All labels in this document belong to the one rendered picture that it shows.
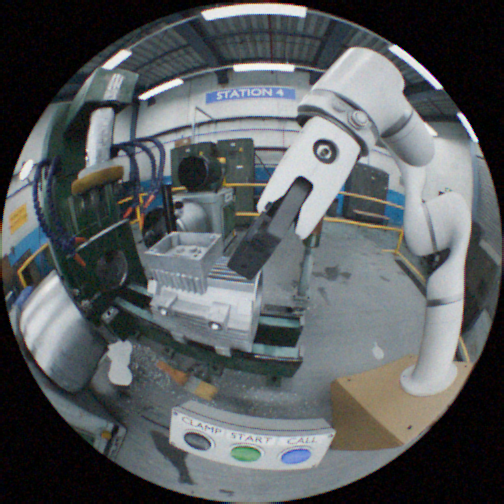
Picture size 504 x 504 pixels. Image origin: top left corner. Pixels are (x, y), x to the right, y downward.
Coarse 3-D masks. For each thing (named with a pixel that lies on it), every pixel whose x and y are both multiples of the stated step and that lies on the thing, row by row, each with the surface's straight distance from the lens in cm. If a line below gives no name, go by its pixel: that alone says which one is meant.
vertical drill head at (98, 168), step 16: (112, 80) 62; (112, 96) 58; (96, 112) 56; (112, 112) 57; (96, 128) 53; (96, 144) 51; (96, 160) 50; (112, 160) 51; (80, 176) 51; (96, 176) 45; (112, 176) 46; (80, 192) 48; (96, 192) 46; (112, 192) 50; (96, 208) 47
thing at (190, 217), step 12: (180, 204) 66; (192, 204) 70; (156, 216) 64; (180, 216) 60; (192, 216) 64; (204, 216) 70; (144, 228) 72; (156, 228) 66; (180, 228) 58; (192, 228) 62; (204, 228) 69; (144, 240) 66; (156, 240) 68
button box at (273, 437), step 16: (192, 400) 24; (176, 416) 20; (192, 416) 20; (208, 416) 20; (224, 416) 21; (240, 416) 22; (176, 432) 22; (208, 432) 20; (224, 432) 19; (240, 432) 19; (256, 432) 19; (272, 432) 19; (288, 432) 20; (304, 432) 20; (320, 432) 20; (192, 448) 23; (224, 448) 21; (272, 448) 20; (288, 448) 20; (320, 448) 21; (240, 464) 22; (256, 464) 22; (272, 464) 22; (288, 464) 22; (304, 464) 23
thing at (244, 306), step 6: (150, 282) 33; (156, 282) 32; (150, 288) 33; (156, 288) 32; (156, 294) 33; (240, 300) 25; (246, 300) 25; (252, 300) 25; (240, 306) 25; (246, 306) 25; (252, 306) 26; (240, 312) 25; (246, 312) 25
